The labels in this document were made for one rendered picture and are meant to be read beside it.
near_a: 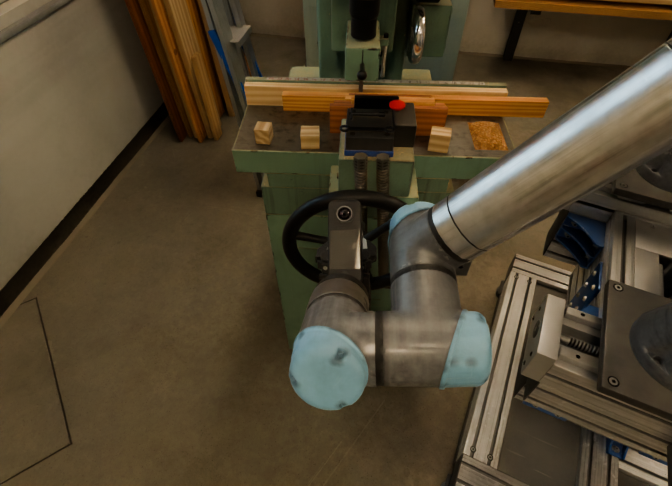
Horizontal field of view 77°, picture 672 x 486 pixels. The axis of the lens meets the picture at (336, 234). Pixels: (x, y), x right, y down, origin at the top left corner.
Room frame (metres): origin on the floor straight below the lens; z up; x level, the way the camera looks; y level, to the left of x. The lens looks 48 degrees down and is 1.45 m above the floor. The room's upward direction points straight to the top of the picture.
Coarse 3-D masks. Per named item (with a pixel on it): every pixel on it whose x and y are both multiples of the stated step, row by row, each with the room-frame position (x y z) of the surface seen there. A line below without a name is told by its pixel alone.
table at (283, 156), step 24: (264, 120) 0.84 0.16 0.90; (288, 120) 0.84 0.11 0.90; (312, 120) 0.84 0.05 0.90; (456, 120) 0.84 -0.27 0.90; (480, 120) 0.84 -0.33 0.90; (504, 120) 0.84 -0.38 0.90; (240, 144) 0.74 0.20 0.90; (264, 144) 0.74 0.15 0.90; (288, 144) 0.74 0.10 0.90; (336, 144) 0.74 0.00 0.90; (456, 144) 0.74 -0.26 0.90; (240, 168) 0.72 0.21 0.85; (264, 168) 0.72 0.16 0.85; (288, 168) 0.72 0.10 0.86; (312, 168) 0.72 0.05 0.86; (336, 168) 0.70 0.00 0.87; (432, 168) 0.70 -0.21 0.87; (456, 168) 0.70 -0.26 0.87; (480, 168) 0.70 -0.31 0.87
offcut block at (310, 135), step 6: (306, 126) 0.76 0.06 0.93; (312, 126) 0.76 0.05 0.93; (318, 126) 0.76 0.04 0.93; (306, 132) 0.74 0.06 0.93; (312, 132) 0.74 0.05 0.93; (318, 132) 0.74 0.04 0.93; (300, 138) 0.73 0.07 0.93; (306, 138) 0.73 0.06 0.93; (312, 138) 0.73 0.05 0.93; (318, 138) 0.73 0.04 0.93; (306, 144) 0.73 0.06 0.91; (312, 144) 0.73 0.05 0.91; (318, 144) 0.73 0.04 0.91
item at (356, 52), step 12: (348, 24) 0.94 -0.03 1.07; (348, 36) 0.88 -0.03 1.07; (348, 48) 0.83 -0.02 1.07; (360, 48) 0.83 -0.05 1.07; (372, 48) 0.83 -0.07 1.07; (348, 60) 0.83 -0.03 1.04; (360, 60) 0.83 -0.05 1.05; (372, 60) 0.83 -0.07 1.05; (348, 72) 0.83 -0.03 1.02; (372, 72) 0.83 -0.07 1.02
